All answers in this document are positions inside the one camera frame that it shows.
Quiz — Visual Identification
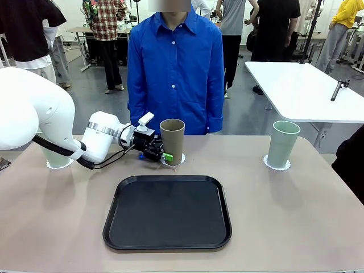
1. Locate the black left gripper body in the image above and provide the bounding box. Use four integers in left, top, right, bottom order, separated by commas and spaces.
131, 131, 160, 163

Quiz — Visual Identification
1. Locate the brown cup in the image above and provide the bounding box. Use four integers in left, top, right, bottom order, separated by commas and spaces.
159, 119, 186, 166

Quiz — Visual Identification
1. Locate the white paper doily coaster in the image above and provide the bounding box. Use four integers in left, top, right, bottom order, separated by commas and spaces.
263, 155, 291, 171
45, 160, 75, 171
160, 152, 187, 166

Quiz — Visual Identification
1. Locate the pale green cup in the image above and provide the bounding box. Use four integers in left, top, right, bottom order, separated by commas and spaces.
42, 144, 71, 168

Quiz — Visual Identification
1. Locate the mint green cup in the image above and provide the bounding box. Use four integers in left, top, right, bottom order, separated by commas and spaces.
272, 120, 301, 168

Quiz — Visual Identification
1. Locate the person's left forearm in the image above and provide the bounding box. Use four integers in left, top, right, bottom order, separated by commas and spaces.
206, 93, 225, 134

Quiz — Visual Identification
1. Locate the person's right forearm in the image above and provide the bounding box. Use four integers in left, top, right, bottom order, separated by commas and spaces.
127, 96, 150, 134

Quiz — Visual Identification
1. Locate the black plastic tray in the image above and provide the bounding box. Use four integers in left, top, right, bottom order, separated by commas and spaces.
102, 175, 233, 253

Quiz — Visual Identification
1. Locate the person in blue shirt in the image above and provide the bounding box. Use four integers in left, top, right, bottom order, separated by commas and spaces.
127, 0, 225, 136

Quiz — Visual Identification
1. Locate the person in grey trousers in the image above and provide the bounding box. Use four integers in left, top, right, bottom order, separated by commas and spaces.
42, 24, 72, 90

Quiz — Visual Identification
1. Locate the person in plaid shirt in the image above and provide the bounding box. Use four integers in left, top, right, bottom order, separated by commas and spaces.
82, 0, 127, 94

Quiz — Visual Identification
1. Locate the black bag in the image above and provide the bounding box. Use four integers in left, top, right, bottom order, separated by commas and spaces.
246, 30, 257, 52

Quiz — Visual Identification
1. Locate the person in grey shirt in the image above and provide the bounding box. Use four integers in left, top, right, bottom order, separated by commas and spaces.
220, 0, 247, 97

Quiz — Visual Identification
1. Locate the white table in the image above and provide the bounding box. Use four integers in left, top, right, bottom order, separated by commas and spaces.
244, 60, 364, 151

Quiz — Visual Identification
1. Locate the person in black shirt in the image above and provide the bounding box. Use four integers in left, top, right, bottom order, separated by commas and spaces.
250, 0, 301, 96

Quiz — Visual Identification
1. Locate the person in black tee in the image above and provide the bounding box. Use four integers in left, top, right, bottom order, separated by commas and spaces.
0, 0, 69, 86

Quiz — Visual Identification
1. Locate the black metal rod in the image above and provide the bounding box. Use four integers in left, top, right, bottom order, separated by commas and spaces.
330, 79, 350, 102

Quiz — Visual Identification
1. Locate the black tripod pole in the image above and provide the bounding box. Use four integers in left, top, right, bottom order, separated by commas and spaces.
298, 0, 324, 64

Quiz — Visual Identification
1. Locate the seated person in black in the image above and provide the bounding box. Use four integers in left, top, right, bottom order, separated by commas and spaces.
331, 129, 364, 197

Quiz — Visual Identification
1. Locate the person in yellow hoodie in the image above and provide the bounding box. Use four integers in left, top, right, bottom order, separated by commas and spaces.
315, 0, 364, 74

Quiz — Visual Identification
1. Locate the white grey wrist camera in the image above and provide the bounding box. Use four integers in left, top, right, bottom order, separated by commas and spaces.
135, 112, 156, 137

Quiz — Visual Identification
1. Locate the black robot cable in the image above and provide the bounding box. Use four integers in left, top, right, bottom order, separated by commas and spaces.
32, 133, 134, 171

